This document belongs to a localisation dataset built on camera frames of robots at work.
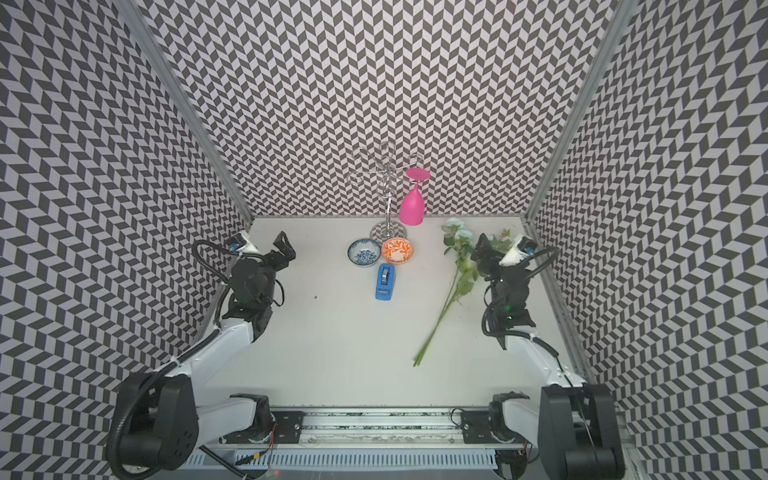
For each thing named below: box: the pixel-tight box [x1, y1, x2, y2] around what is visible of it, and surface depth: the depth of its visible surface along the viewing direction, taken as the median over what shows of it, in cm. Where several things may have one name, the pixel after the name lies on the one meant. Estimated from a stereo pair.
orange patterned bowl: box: [382, 237, 414, 265], surface depth 107 cm
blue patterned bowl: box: [347, 238, 382, 268], surface depth 107 cm
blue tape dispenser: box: [375, 264, 395, 301], surface depth 98 cm
